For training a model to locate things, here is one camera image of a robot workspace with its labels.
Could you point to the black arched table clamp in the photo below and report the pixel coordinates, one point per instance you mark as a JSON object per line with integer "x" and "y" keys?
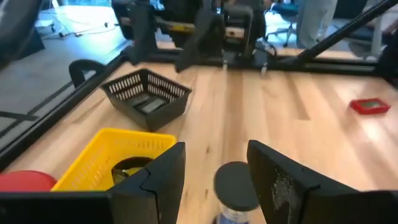
{"x": 77, "y": 67}

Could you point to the black wristwatch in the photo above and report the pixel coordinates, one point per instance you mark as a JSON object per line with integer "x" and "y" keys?
{"x": 116, "y": 174}

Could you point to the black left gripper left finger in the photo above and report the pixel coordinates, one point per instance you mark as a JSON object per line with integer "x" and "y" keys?
{"x": 155, "y": 199}

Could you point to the black plastic basket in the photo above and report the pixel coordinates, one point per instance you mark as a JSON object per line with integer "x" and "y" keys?
{"x": 161, "y": 119}

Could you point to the blue office chair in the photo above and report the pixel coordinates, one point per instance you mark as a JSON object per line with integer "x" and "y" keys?
{"x": 284, "y": 9}
{"x": 363, "y": 34}

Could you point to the person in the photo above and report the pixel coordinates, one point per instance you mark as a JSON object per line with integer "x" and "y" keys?
{"x": 314, "y": 21}

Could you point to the black digital clock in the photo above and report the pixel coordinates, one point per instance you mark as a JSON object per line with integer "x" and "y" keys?
{"x": 152, "y": 105}

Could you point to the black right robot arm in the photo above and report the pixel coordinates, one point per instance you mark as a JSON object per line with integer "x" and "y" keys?
{"x": 205, "y": 31}

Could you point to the red desk lamp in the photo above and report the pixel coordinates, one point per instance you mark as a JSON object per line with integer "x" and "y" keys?
{"x": 25, "y": 182}

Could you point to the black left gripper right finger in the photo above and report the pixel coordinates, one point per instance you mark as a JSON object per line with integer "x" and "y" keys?
{"x": 280, "y": 193}

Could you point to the red digital clock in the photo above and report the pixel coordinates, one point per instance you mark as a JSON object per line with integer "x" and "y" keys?
{"x": 357, "y": 107}

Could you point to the yellow plastic basket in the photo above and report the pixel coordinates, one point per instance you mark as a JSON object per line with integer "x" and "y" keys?
{"x": 93, "y": 155}

